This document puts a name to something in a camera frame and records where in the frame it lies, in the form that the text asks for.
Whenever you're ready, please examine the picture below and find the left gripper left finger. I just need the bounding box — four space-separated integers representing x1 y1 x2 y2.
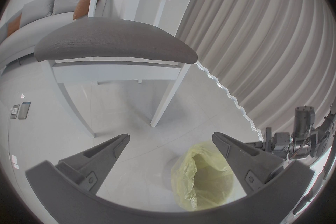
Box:
56 133 131 196

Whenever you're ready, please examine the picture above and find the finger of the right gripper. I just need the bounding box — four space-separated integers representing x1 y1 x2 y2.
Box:
245 141 264 151

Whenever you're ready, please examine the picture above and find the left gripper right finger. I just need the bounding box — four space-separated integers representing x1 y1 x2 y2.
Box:
212 132 286 196

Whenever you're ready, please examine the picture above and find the yellow plastic bag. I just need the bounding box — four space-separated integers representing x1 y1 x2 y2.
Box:
171 140 235 211

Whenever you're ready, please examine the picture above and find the white trash bin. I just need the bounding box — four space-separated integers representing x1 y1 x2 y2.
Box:
173 143 234 211

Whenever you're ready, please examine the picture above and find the beige curtain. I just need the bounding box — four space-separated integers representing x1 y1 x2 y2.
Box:
174 0 336 139

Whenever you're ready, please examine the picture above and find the grey and white chair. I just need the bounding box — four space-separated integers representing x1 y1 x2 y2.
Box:
34 0 198 139

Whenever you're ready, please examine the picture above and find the pale grey sofa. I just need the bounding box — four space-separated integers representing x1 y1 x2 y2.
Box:
0 0 113 74

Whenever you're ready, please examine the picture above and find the orange cushion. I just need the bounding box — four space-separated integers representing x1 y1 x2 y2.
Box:
7 14 22 37
73 0 94 20

